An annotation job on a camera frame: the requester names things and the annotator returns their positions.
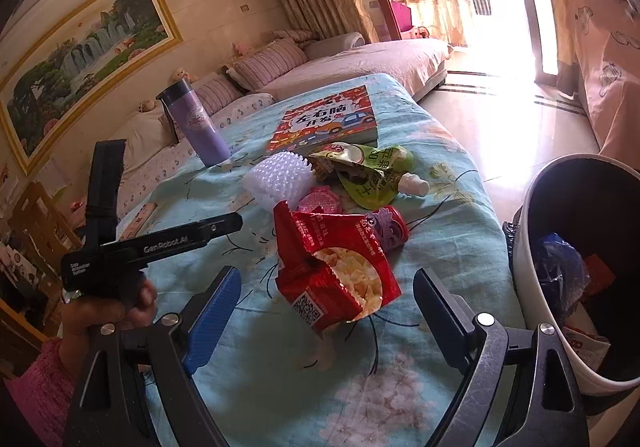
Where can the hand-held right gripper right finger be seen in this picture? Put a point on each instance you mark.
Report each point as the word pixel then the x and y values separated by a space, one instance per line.
pixel 450 322

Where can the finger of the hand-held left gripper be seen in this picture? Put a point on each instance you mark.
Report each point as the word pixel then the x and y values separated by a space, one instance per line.
pixel 107 187
pixel 217 227

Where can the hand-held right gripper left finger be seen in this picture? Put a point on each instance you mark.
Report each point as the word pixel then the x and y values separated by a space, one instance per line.
pixel 212 327

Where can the white trash bin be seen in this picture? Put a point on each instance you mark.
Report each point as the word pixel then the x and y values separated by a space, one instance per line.
pixel 520 287

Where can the red popcorn snack bag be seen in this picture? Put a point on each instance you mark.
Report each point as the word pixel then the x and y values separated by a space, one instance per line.
pixel 310 247

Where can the red foil wrapper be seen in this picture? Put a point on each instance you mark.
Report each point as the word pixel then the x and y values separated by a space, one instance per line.
pixel 597 273

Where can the person's left forearm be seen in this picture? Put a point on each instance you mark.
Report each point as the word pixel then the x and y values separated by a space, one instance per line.
pixel 45 382

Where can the person's left hand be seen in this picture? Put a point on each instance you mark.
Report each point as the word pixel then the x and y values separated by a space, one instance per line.
pixel 100 313

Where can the brown remote-like bar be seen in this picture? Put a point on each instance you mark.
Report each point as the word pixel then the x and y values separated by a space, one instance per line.
pixel 145 218

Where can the white cushion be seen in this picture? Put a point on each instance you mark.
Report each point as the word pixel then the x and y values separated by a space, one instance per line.
pixel 145 132

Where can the wooden chair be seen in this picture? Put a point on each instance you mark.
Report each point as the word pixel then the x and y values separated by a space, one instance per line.
pixel 40 222

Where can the white spiky foam pad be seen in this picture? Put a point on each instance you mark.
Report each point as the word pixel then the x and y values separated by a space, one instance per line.
pixel 277 177

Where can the small plush toy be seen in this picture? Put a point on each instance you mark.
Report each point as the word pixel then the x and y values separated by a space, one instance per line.
pixel 242 47
pixel 185 74
pixel 147 105

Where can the purple water bottle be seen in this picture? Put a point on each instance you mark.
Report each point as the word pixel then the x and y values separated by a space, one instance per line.
pixel 200 127

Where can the pink round jelly cup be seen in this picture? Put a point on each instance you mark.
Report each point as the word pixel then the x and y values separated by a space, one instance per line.
pixel 320 199

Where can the purple snack cup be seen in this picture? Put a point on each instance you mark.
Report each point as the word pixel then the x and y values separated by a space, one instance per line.
pixel 390 227

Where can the teal floral tablecloth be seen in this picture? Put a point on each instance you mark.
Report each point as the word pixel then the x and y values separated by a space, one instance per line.
pixel 350 377

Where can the framed landscape painting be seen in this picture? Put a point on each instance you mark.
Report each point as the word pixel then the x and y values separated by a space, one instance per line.
pixel 75 62

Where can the striped pink pillow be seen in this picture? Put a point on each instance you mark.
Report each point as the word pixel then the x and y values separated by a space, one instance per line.
pixel 270 62
pixel 215 93
pixel 295 37

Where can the colourful children's book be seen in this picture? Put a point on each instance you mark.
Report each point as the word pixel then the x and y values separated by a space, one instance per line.
pixel 325 119

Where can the green drink pouch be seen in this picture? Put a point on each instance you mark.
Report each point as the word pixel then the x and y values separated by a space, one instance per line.
pixel 370 174

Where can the pale fabric sofa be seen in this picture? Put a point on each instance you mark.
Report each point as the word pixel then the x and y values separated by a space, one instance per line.
pixel 380 62

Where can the bright pink chair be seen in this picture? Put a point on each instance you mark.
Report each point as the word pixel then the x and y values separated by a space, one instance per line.
pixel 401 13

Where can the pink heart-print cover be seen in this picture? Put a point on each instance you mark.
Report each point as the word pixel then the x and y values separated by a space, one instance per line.
pixel 610 77

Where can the dark striped object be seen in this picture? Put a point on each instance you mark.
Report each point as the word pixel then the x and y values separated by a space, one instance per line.
pixel 481 3

